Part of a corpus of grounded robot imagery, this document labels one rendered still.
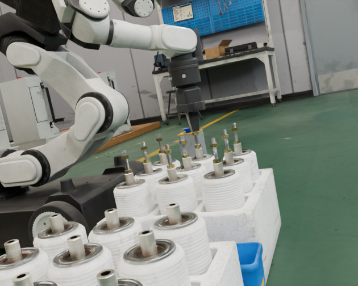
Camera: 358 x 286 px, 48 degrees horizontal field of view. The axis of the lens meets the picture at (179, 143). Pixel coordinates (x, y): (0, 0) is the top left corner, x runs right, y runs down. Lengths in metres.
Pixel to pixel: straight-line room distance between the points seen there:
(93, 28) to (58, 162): 0.62
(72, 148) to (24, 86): 2.26
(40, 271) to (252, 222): 0.45
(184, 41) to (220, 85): 5.09
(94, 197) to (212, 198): 0.54
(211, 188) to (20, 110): 2.97
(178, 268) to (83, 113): 0.89
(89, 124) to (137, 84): 5.39
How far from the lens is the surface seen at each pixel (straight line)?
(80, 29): 1.12
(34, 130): 3.69
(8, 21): 1.59
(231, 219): 0.91
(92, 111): 1.36
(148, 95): 6.66
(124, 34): 1.11
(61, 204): 1.30
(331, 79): 6.00
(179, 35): 1.15
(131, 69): 6.77
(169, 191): 0.96
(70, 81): 1.45
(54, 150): 1.54
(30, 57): 1.50
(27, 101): 3.69
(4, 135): 3.40
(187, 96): 1.16
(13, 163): 1.61
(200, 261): 0.68
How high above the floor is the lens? 0.47
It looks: 8 degrees down
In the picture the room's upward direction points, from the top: 11 degrees counter-clockwise
